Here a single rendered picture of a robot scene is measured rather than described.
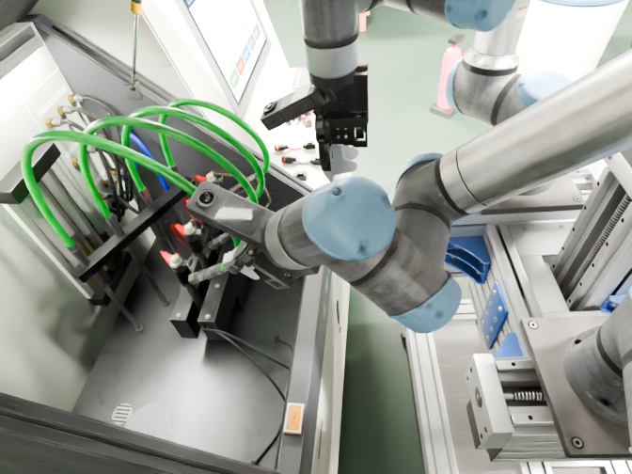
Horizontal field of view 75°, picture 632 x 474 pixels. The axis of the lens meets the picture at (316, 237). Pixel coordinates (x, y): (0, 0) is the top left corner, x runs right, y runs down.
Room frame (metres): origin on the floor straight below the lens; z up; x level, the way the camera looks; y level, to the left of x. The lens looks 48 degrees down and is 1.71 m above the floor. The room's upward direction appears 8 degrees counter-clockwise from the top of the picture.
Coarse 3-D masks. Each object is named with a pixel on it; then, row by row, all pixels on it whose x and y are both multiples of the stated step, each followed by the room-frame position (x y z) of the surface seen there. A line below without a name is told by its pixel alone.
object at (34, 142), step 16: (32, 144) 0.52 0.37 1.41; (96, 144) 0.48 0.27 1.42; (112, 144) 0.48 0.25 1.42; (144, 160) 0.46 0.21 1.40; (32, 176) 0.55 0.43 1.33; (176, 176) 0.45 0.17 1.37; (32, 192) 0.55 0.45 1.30; (192, 192) 0.44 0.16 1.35; (48, 208) 0.57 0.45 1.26; (64, 240) 0.56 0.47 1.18; (240, 240) 0.43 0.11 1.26
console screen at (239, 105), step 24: (192, 0) 1.08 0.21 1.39; (216, 0) 1.21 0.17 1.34; (240, 0) 1.36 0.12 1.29; (192, 24) 1.03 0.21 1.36; (216, 24) 1.14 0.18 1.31; (240, 24) 1.28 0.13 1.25; (216, 48) 1.08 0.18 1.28; (240, 48) 1.20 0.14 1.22; (264, 48) 1.38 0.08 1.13; (216, 72) 1.02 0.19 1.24; (240, 72) 1.13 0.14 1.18; (240, 96) 1.06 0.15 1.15
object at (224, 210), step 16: (208, 192) 0.40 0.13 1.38; (224, 192) 0.40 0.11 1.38; (192, 208) 0.38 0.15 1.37; (208, 208) 0.38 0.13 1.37; (224, 208) 0.38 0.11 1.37; (240, 208) 0.38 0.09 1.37; (256, 208) 0.38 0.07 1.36; (224, 224) 0.36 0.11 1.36; (240, 224) 0.36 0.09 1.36; (256, 224) 0.36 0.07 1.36; (256, 240) 0.34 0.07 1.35
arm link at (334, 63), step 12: (312, 48) 0.55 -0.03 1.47; (336, 48) 0.61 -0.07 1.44; (348, 48) 0.54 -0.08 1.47; (312, 60) 0.55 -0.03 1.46; (324, 60) 0.54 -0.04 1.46; (336, 60) 0.54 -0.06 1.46; (348, 60) 0.54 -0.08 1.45; (312, 72) 0.55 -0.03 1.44; (324, 72) 0.54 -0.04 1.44; (336, 72) 0.54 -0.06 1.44; (348, 72) 0.54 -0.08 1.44
